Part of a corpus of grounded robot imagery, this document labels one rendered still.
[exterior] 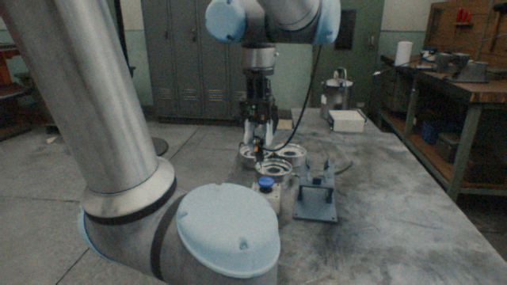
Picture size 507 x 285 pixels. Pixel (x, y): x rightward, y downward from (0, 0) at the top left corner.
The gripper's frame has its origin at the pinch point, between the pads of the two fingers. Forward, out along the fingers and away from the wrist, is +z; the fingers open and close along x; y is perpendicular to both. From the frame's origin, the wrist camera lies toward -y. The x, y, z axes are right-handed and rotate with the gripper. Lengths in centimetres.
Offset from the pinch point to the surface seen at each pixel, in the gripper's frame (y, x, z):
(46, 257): -44, -126, 93
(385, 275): 24.4, 27.1, 13.1
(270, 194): 7.6, 4.0, 8.6
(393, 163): -25.3, 39.9, 12.9
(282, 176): -3.8, 5.9, 9.8
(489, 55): -192, 144, -6
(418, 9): -340, 132, -43
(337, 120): -84, 27, 17
